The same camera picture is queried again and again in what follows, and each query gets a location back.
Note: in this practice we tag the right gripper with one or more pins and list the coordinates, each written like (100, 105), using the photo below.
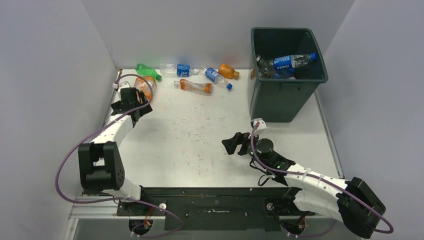
(239, 138)

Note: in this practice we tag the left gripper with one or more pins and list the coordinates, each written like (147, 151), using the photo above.
(141, 98)

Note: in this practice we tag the large orange label bottle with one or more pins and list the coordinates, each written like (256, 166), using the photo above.
(147, 85)

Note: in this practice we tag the green plastic bottle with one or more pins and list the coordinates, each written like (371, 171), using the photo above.
(144, 70)

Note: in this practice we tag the clear bottle silver cap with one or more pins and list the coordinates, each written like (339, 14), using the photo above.
(261, 68)

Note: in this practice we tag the blue label bottle edge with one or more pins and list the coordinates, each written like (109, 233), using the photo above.
(283, 73)

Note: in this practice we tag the slim blue label bottle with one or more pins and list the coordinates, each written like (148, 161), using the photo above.
(288, 62)

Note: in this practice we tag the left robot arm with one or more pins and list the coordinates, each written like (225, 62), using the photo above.
(100, 164)

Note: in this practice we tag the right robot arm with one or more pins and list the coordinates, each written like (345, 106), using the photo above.
(351, 202)

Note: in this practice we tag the dark green plastic bin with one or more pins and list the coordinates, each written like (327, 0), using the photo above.
(279, 100)

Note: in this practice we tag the clear bottle blue label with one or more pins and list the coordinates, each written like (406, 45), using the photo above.
(177, 70)

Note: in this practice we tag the orange juice bottle far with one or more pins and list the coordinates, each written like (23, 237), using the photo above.
(228, 72)

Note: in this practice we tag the blue label bottle blue cap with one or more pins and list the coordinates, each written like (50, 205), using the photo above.
(217, 78)

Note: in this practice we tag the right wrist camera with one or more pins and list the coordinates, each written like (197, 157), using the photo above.
(258, 125)

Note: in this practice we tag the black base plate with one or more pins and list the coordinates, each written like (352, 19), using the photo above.
(217, 209)

